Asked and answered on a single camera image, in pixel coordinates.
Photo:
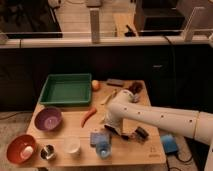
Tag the green plastic tray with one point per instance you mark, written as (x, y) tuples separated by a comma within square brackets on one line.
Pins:
[(67, 90)]

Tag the blue box on floor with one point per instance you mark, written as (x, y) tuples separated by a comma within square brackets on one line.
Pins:
[(169, 144)]

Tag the wooden table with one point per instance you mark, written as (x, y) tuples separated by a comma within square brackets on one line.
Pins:
[(123, 152)]

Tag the black brush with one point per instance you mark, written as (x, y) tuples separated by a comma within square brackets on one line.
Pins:
[(113, 131)]

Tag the black binder clip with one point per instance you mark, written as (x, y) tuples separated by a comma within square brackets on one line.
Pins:
[(142, 133)]

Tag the white egg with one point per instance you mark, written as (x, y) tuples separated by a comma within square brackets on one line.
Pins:
[(27, 152)]

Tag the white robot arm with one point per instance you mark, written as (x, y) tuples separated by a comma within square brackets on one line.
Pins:
[(189, 123)]

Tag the red bowl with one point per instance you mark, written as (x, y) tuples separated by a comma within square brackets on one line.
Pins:
[(17, 145)]

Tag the clear plastic bottle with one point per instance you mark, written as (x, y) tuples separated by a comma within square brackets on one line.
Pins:
[(103, 150)]

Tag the crumpled blue-grey wrapper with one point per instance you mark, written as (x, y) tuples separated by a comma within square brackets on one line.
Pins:
[(136, 98)]

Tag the grey rectangular block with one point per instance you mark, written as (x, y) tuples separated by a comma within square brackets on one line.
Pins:
[(115, 82)]

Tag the small metal cup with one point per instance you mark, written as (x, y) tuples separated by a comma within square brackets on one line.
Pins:
[(47, 153)]

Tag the purple bowl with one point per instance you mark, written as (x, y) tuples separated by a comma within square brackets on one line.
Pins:
[(48, 119)]

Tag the blue sponge cloth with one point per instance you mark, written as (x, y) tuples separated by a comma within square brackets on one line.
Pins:
[(96, 137)]

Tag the yellow onion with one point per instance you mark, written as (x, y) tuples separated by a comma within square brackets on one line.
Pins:
[(95, 85)]

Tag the yellow tongs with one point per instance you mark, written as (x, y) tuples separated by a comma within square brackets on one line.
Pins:
[(108, 97)]

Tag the white railing bar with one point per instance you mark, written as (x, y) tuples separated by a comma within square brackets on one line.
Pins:
[(105, 41)]

